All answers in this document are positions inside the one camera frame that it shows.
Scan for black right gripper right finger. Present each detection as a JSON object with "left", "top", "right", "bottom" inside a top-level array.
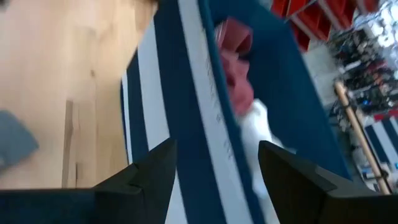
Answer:
[{"left": 257, "top": 140, "right": 398, "bottom": 224}]

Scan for white towel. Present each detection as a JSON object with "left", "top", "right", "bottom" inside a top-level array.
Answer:
[{"left": 238, "top": 98, "right": 296, "bottom": 200}]

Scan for red storage bin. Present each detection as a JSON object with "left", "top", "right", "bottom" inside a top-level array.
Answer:
[
  {"left": 338, "top": 0, "right": 379, "bottom": 29},
  {"left": 270, "top": 0, "right": 293, "bottom": 18},
  {"left": 290, "top": 0, "right": 333, "bottom": 52}
]

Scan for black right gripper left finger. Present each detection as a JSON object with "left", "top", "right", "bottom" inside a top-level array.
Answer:
[{"left": 0, "top": 138, "right": 177, "bottom": 224}]

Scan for wooden pole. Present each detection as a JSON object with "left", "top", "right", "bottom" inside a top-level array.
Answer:
[{"left": 334, "top": 80, "right": 392, "bottom": 195}]

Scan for maroon shirt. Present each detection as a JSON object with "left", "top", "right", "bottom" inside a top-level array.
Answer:
[{"left": 214, "top": 17, "right": 255, "bottom": 116}]

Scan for navy white striped fabric basket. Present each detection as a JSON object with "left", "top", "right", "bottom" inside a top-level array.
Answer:
[
  {"left": 120, "top": 0, "right": 354, "bottom": 224},
  {"left": 363, "top": 114, "right": 398, "bottom": 166}
]

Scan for blue-grey garment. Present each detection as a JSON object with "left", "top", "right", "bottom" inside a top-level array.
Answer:
[{"left": 0, "top": 109, "right": 40, "bottom": 171}]

